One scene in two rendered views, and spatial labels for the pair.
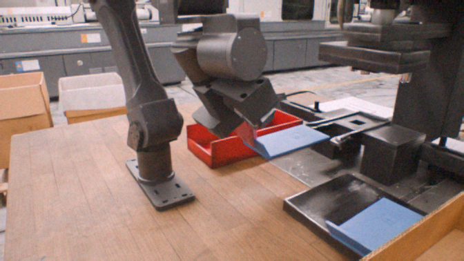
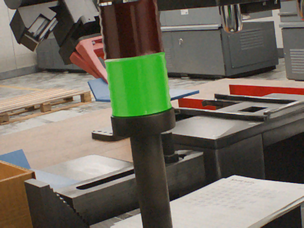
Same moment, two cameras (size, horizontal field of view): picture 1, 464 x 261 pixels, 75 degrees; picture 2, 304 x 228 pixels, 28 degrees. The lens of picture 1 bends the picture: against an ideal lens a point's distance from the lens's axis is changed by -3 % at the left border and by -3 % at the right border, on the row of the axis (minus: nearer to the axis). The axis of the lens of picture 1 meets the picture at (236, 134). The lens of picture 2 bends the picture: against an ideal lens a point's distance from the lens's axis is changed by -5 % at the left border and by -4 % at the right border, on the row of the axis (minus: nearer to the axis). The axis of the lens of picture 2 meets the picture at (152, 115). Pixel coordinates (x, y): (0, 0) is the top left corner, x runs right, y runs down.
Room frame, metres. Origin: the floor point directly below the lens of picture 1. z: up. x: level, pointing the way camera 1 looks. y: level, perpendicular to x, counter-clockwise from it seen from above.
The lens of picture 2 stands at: (0.46, -0.92, 1.12)
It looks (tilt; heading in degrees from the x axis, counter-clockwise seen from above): 11 degrees down; 86
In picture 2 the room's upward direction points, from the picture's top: 7 degrees counter-clockwise
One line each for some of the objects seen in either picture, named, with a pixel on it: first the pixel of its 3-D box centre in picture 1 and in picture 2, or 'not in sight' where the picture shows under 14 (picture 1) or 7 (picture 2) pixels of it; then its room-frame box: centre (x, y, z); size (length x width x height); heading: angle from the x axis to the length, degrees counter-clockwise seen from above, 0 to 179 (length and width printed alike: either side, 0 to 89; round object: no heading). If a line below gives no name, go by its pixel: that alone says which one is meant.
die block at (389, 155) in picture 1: (362, 144); (252, 154); (0.61, -0.27, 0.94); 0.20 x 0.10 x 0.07; 33
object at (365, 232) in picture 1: (379, 220); (30, 173); (0.35, -0.20, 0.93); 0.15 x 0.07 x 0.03; 127
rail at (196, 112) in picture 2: (370, 132); (222, 122); (0.58, -0.27, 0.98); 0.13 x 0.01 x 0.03; 123
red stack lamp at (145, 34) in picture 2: not in sight; (130, 28); (0.48, -0.53, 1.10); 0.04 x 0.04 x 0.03
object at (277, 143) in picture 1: (284, 134); (140, 86); (0.50, -0.08, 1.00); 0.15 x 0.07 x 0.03; 123
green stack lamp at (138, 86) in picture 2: not in sight; (137, 83); (0.48, -0.53, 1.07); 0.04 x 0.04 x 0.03
